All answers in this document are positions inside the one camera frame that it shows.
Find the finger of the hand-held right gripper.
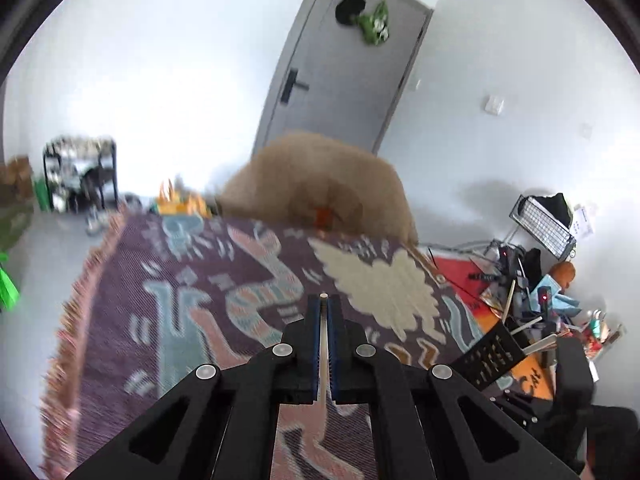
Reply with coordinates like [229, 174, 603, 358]
[492, 390, 553, 428]

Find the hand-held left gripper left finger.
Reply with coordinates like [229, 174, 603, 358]
[65, 294, 323, 480]

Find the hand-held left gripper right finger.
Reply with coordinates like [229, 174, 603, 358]
[327, 294, 581, 480]

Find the wooden chopstick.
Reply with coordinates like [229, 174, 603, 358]
[320, 292, 332, 403]
[501, 279, 517, 322]
[521, 334, 560, 353]
[509, 316, 545, 335]

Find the black slotted utensil basket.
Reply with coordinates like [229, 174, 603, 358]
[457, 320, 528, 393]

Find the person's right forearm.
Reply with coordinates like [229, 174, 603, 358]
[585, 405, 640, 480]

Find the blue box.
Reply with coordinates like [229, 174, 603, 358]
[530, 285, 581, 318]

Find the orange plush toy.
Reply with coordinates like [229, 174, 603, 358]
[550, 261, 577, 291]

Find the black electronic device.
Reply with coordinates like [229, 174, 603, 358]
[492, 242, 531, 291]

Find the white paper sheet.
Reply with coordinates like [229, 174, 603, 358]
[570, 204, 598, 236]

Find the printed blanket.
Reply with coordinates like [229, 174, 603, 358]
[40, 207, 556, 480]

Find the black cloth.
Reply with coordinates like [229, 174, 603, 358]
[532, 192, 572, 228]

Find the yellow orange toy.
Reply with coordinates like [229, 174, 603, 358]
[155, 177, 213, 218]

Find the grey door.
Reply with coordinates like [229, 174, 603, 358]
[252, 0, 435, 158]

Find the black metal rack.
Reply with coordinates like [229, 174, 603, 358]
[42, 135, 119, 213]

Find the green bag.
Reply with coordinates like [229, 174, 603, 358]
[32, 175, 53, 213]

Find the bright green plastic object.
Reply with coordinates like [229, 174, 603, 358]
[0, 252, 21, 311]

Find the cardboard box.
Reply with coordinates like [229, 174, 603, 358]
[0, 156, 33, 201]

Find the wire mesh rack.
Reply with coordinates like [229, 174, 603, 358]
[509, 194, 577, 261]

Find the black door handle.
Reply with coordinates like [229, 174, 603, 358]
[280, 67, 308, 106]

